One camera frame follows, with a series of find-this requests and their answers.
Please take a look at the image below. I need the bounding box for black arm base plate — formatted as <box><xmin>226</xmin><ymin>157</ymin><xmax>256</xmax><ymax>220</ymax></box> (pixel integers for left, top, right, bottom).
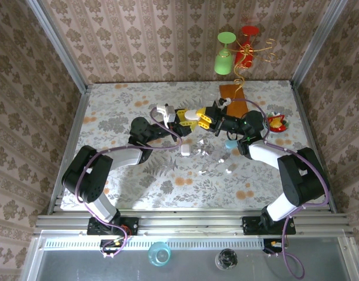
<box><xmin>86</xmin><ymin>217</ymin><xmax>139</xmax><ymax>237</ymax></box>
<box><xmin>242</xmin><ymin>215</ymin><xmax>296</xmax><ymax>236</ymax></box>

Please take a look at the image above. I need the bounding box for black connector bracket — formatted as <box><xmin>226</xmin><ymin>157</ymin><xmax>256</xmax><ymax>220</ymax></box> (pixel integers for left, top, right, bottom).
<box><xmin>99</xmin><ymin>238</ymin><xmax>131</xmax><ymax>259</ymax></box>
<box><xmin>263</xmin><ymin>238</ymin><xmax>286</xmax><ymax>255</ymax></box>

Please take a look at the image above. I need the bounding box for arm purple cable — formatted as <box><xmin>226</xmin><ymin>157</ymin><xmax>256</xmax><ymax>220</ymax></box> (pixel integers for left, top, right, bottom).
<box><xmin>226</xmin><ymin>98</ymin><xmax>331</xmax><ymax>280</ymax></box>
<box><xmin>74</xmin><ymin>105</ymin><xmax>182</xmax><ymax>258</ymax></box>

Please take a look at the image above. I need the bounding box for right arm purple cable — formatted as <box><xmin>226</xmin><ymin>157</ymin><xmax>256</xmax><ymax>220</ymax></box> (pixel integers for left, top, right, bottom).
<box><xmin>226</xmin><ymin>98</ymin><xmax>331</xmax><ymax>280</ymax></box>

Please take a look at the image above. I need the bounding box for slotted metal cable duct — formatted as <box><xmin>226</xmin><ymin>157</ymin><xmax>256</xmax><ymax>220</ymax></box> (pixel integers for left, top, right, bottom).
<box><xmin>42</xmin><ymin>237</ymin><xmax>267</xmax><ymax>251</ymax></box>

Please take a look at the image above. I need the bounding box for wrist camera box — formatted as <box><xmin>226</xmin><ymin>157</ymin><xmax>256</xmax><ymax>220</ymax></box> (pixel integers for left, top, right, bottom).
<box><xmin>156</xmin><ymin>104</ymin><xmax>176</xmax><ymax>128</ymax></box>
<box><xmin>214</xmin><ymin>97</ymin><xmax>233</xmax><ymax>111</ymax></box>

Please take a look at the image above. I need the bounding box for red yellow wrapped candy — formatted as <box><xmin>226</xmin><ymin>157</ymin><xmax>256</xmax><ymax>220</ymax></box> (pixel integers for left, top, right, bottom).
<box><xmin>268</xmin><ymin>112</ymin><xmax>287</xmax><ymax>131</ymax></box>

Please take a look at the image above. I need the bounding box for red wine glass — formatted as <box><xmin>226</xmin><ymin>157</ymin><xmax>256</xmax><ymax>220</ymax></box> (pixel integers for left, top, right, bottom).
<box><xmin>233</xmin><ymin>25</ymin><xmax>261</xmax><ymax>70</ymax></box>

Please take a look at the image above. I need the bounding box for dark glass cup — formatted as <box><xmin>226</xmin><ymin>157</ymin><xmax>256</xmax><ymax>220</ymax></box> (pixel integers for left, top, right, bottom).
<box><xmin>214</xmin><ymin>248</ymin><xmax>239</xmax><ymax>270</ymax></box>

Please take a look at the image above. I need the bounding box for gold wire wooden-base glass rack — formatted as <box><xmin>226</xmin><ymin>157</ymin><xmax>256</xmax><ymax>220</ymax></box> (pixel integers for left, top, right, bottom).
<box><xmin>219</xmin><ymin>36</ymin><xmax>279</xmax><ymax>119</ymax></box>

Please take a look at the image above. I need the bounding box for small glass candy dish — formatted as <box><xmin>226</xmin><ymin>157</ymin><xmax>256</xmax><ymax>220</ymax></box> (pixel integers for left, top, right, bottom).
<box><xmin>266</xmin><ymin>111</ymin><xmax>291</xmax><ymax>135</ymax></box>

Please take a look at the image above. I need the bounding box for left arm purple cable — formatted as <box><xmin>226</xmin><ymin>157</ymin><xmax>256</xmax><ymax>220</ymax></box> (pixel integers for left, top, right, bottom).
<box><xmin>74</xmin><ymin>105</ymin><xmax>182</xmax><ymax>258</ymax></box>

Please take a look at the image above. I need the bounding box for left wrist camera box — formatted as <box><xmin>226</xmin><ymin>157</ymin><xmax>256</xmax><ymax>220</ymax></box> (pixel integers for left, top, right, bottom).
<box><xmin>156</xmin><ymin>104</ymin><xmax>176</xmax><ymax>128</ymax></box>

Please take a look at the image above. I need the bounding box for aluminium table side rail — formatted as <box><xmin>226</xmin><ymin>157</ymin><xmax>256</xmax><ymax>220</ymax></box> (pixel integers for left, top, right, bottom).
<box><xmin>47</xmin><ymin>87</ymin><xmax>91</xmax><ymax>214</ymax></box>
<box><xmin>289</xmin><ymin>81</ymin><xmax>337</xmax><ymax>213</ymax></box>

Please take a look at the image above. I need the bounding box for aluminium front mounting rail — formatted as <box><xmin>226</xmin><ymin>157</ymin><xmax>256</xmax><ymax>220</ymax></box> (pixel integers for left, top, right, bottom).
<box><xmin>33</xmin><ymin>208</ymin><xmax>353</xmax><ymax>237</ymax></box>

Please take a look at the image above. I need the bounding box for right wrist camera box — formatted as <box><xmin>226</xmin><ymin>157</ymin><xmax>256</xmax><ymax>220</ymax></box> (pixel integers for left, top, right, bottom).
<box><xmin>214</xmin><ymin>97</ymin><xmax>233</xmax><ymax>111</ymax></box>

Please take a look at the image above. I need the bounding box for green wine glass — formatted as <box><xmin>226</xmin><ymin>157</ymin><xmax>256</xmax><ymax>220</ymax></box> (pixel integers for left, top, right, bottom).
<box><xmin>213</xmin><ymin>31</ymin><xmax>237</xmax><ymax>76</ymax></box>

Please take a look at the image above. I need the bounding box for teal glass cup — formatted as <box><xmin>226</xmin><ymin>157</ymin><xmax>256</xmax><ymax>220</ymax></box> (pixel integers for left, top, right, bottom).
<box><xmin>147</xmin><ymin>241</ymin><xmax>172</xmax><ymax>267</ymax></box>

